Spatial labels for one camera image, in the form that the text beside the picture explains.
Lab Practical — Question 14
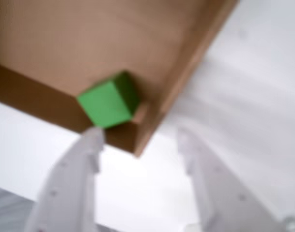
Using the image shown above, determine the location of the brown cardboard box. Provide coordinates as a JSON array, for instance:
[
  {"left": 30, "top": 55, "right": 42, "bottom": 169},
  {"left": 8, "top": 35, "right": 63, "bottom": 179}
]
[{"left": 0, "top": 0, "right": 239, "bottom": 159}]

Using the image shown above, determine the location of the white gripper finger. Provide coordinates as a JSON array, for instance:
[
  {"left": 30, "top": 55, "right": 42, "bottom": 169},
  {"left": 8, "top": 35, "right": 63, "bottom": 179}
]
[
  {"left": 24, "top": 128, "right": 106, "bottom": 232},
  {"left": 178, "top": 127, "right": 284, "bottom": 232}
]

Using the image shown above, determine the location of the green cube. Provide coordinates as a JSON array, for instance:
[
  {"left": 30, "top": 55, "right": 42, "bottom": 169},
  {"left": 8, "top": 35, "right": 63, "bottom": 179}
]
[{"left": 76, "top": 70, "right": 141, "bottom": 130}]

